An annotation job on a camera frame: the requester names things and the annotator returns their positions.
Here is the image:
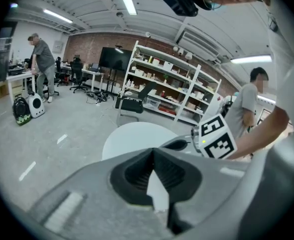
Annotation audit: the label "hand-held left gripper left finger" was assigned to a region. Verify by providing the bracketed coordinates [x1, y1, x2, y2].
[28, 147, 179, 240]

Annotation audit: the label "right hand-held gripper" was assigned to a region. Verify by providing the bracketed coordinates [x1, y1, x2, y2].
[160, 113, 238, 160]

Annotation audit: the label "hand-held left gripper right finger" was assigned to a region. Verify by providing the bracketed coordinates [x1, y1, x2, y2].
[153, 147, 253, 240]

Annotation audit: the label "person's right forearm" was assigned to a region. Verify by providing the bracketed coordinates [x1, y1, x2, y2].
[228, 105, 290, 161]

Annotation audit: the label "round white table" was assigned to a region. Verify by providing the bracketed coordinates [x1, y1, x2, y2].
[101, 121, 185, 161]

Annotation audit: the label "clear storage box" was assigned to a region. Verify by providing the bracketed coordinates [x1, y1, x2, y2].
[146, 96, 161, 109]

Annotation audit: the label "white shelf unit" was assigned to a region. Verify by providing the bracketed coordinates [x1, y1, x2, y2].
[123, 40, 222, 126]

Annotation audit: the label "white pet carrier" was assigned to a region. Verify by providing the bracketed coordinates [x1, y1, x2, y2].
[26, 92, 46, 119]

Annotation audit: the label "black television screen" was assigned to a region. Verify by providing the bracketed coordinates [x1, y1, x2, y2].
[98, 46, 133, 73]

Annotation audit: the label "black and green pet carrier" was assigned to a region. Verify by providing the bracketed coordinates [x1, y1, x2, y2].
[12, 96, 33, 127]

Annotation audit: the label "long white desk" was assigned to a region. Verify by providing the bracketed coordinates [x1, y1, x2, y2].
[61, 65, 105, 92]

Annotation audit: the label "person's white t-shirt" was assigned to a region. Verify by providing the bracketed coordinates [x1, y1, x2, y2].
[256, 0, 294, 140]

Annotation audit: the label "black office chair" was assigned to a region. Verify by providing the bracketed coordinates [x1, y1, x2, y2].
[55, 56, 68, 88]
[69, 57, 89, 94]

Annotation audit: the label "cardboard box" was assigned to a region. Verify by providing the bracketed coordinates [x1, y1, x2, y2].
[0, 81, 9, 99]

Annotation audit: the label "small white desk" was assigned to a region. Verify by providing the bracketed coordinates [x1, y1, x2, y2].
[6, 71, 36, 105]

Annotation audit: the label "black chair with grey frame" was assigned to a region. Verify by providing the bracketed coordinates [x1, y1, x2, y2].
[115, 81, 158, 128]

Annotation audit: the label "cables on floor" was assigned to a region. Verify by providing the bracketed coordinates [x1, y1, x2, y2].
[86, 90, 110, 107]

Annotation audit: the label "black head-mounted camera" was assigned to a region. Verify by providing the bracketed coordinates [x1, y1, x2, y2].
[158, 0, 199, 18]

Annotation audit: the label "grey wall panel box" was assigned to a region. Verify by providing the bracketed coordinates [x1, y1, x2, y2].
[52, 39, 64, 54]

